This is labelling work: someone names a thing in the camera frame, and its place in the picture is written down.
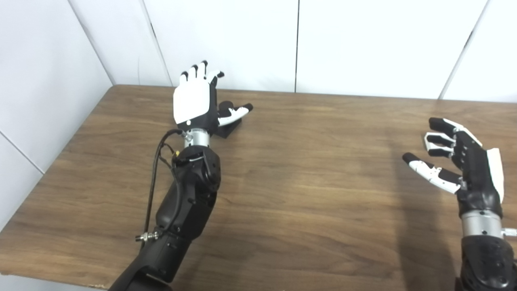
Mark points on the black peg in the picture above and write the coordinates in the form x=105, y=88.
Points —
x=228, y=130

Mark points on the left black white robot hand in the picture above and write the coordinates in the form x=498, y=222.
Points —
x=192, y=99

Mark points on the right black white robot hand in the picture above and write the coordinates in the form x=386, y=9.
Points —
x=478, y=173

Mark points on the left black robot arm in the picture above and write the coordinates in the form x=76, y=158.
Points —
x=185, y=206

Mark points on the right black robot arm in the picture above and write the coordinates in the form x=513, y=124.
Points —
x=484, y=258

